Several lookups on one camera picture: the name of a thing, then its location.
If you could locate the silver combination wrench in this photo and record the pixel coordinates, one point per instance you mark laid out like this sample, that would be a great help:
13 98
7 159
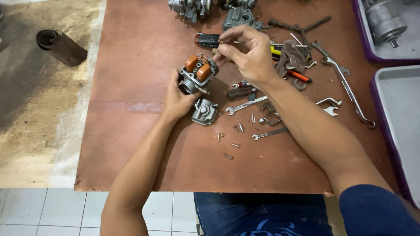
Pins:
246 105

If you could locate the carburetor body with orange floats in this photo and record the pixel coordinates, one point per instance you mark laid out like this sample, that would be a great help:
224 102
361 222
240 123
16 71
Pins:
198 73

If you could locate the grey carburetor with round cover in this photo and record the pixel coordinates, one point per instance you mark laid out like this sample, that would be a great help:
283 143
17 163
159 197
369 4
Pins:
190 8

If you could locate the rusty three-way socket wrench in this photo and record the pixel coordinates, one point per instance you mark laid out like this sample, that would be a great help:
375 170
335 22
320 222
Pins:
300 28

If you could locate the dark grey carburetor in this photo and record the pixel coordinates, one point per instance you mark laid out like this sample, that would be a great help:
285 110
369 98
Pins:
238 3

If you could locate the dark open-end wrench head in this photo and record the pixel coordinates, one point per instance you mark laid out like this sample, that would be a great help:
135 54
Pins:
298 87

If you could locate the thin dark open-end wrench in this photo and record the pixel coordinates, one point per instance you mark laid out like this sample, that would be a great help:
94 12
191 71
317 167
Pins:
270 133

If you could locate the grey carburetor with open bore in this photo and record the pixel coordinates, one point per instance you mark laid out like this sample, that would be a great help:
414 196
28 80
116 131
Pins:
241 19

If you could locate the thin metal rod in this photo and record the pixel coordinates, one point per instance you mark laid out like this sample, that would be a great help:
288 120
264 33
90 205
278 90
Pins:
296 38

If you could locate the rusty rolled metal tube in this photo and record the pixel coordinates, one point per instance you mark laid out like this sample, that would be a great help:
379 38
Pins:
64 49

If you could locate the person's left hand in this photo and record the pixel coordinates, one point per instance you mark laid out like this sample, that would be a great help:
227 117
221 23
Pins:
175 101

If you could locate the small brass screw jet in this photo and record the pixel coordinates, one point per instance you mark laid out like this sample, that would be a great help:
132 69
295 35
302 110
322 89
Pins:
219 137

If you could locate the grey carburetor float bowl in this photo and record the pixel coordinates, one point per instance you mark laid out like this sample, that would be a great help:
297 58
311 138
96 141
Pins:
204 112

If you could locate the person's right hand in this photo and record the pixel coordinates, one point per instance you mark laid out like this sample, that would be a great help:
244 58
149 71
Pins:
254 59

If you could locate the yellow and black tool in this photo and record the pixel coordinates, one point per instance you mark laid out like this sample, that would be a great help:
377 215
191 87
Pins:
276 50

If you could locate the short silver open-end wrench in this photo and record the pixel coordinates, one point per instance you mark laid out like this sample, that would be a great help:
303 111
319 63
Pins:
331 110

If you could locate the small curved wrench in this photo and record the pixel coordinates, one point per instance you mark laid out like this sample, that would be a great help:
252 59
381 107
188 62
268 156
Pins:
269 122

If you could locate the small steel screw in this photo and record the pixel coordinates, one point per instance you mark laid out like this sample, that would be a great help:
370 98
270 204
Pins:
241 127
235 145

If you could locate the brown dirty rag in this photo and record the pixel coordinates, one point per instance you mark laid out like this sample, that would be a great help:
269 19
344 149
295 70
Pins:
290 57

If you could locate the person's blue jeans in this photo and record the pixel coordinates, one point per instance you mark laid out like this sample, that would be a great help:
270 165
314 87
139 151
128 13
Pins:
262 214

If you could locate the purple tray with grey base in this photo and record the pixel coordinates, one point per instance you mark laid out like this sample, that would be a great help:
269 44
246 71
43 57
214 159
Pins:
398 114
393 54

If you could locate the small metal clip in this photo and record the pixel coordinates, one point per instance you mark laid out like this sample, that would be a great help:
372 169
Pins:
252 118

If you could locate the small dark wrench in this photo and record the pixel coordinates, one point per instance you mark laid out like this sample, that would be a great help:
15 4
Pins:
268 106

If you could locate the person's dark blue sleeve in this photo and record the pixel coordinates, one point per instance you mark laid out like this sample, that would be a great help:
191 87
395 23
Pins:
377 213

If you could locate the grey starter motor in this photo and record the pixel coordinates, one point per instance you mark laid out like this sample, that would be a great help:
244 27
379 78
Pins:
385 23

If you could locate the bent silver open-end wrench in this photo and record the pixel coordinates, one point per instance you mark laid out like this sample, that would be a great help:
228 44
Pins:
329 100

